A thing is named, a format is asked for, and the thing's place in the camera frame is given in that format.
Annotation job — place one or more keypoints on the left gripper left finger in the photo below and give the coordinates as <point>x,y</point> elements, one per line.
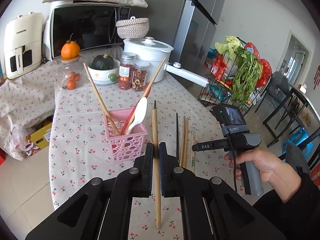
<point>101,209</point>

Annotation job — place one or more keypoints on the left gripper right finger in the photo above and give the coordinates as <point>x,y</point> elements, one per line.
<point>210,208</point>

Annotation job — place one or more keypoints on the bamboo chopstick with dark tip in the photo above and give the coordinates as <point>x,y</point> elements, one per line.
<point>156,167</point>

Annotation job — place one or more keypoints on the white plastic spoon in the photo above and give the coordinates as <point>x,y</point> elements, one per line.
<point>138,116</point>

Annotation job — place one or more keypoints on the plain black chopstick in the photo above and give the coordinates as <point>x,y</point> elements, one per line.
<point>177,138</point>

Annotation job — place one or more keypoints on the person's right forearm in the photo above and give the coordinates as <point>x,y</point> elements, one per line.
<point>298,218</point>

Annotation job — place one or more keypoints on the person's right hand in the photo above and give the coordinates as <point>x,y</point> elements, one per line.
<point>280,175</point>

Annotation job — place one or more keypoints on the printed pale chopstick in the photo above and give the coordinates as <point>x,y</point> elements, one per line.
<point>192,158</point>

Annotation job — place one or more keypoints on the black chair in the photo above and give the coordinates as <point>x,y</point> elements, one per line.
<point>288,97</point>

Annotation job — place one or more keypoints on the green leafy vegetables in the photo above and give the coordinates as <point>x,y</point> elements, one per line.
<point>249,66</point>

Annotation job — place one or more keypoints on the pink perforated utensil basket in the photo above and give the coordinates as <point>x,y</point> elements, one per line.
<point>125,147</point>

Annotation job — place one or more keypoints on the yellow cardboard box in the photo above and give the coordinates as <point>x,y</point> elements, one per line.
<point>40,138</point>

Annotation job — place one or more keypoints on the bamboo chopstick in basket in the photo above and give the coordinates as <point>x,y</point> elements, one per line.
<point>105,110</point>
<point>148,88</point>

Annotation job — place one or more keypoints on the clear plastic bag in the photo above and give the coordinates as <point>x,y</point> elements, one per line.
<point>20,142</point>

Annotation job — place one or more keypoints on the jar of dried fruit slices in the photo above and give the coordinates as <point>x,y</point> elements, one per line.
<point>140,74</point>

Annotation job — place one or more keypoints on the jar of red goji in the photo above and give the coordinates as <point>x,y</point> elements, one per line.
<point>127,63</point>

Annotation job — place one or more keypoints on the white ceramic bowl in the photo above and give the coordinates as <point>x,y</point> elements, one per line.
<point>100,77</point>

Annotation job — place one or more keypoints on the green lime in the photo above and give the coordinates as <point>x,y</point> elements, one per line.
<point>113,77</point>

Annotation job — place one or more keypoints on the grey refrigerator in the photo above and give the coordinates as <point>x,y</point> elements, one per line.
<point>187,25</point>

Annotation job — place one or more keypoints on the glass jar with oranges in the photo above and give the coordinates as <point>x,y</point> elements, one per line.
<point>69,73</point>

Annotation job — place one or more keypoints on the dark green squash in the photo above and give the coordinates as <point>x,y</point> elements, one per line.
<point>103,62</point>

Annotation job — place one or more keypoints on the woven white lidded basket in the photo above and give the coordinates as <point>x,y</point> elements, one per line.
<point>133,28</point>

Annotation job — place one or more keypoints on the large orange on jar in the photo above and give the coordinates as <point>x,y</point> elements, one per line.
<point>70,49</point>

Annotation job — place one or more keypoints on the black microwave oven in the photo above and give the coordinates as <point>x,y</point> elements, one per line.
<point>89,24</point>

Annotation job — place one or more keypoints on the white air fryer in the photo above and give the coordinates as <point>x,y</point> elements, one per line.
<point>23,44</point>

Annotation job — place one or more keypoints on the black wire storage rack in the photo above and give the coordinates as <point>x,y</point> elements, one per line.
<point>220,84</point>

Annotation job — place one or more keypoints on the white electric pot with handle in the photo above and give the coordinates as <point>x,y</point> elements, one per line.
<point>152,51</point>

